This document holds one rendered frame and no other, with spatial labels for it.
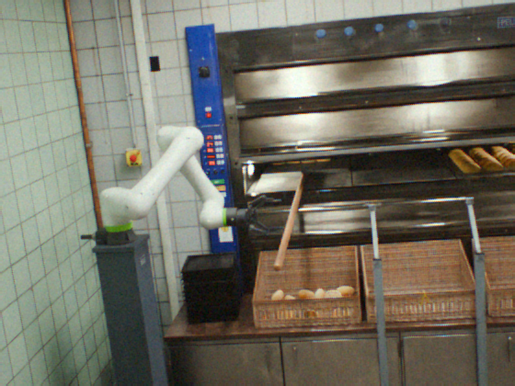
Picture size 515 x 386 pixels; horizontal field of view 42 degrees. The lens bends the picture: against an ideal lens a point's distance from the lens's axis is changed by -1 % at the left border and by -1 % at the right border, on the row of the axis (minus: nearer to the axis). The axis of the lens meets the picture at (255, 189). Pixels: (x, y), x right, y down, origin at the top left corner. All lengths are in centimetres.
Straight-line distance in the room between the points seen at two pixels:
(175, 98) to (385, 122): 118
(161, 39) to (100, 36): 35
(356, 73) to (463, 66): 57
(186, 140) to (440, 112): 146
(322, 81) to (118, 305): 161
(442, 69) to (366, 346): 151
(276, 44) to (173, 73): 59
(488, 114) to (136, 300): 208
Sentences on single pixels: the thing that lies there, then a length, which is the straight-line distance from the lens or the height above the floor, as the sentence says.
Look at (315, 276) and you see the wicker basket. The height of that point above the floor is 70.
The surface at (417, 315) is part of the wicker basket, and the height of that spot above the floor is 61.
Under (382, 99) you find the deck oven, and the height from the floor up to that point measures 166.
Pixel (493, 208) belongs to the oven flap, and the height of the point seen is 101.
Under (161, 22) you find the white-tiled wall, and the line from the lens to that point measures 389.
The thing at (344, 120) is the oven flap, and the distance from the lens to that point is 380.
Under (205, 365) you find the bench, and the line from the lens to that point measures 369.
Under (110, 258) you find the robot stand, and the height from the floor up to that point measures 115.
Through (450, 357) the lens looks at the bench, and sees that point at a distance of 363.
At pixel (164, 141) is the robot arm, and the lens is 323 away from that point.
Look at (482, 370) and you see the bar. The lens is 362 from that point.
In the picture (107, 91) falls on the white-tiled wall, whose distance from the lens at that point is 399.
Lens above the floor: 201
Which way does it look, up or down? 12 degrees down
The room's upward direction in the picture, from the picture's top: 6 degrees counter-clockwise
